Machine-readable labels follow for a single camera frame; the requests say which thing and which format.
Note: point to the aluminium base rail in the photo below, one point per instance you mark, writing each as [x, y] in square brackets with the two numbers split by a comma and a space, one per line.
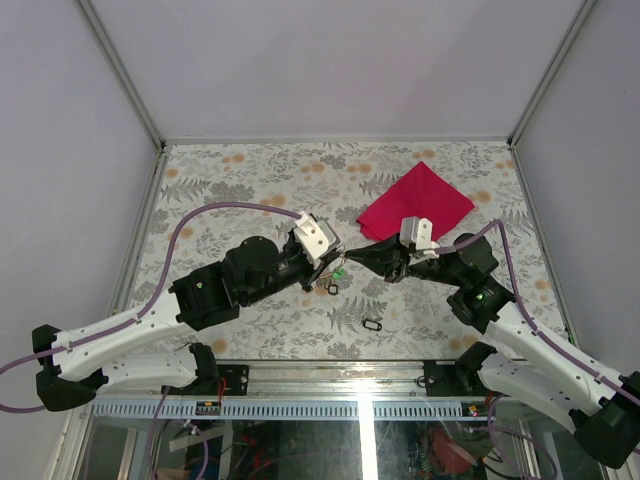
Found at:
[307, 390]

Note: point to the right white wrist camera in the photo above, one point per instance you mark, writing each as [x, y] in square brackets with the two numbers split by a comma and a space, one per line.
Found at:
[416, 235]

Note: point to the green tag key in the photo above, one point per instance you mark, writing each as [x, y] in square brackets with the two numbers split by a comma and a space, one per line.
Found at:
[339, 273]

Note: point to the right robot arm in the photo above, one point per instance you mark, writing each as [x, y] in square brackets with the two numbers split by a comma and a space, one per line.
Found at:
[519, 356]

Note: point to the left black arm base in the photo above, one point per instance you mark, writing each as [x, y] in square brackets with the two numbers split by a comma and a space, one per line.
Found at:
[234, 378]

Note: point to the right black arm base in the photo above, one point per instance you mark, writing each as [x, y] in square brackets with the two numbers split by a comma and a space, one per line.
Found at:
[443, 378]

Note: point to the black tag key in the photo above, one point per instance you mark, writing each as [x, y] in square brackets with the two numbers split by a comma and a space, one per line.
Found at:
[332, 289]
[370, 324]

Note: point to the large metal keyring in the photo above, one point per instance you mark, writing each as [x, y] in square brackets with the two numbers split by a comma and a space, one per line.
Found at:
[326, 277]

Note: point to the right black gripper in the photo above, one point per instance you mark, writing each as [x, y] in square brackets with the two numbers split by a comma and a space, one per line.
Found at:
[389, 259]

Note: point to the folded magenta cloth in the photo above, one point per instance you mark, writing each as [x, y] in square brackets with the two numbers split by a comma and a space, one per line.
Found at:
[419, 193]

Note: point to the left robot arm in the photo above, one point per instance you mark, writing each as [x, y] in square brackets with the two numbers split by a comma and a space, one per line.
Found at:
[80, 364]

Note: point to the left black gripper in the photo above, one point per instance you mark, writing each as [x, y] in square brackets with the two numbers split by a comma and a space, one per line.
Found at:
[322, 266]

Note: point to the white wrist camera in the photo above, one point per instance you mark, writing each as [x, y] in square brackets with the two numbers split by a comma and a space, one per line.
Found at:
[416, 235]
[317, 238]

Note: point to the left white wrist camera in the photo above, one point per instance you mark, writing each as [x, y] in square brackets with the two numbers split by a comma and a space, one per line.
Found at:
[317, 238]

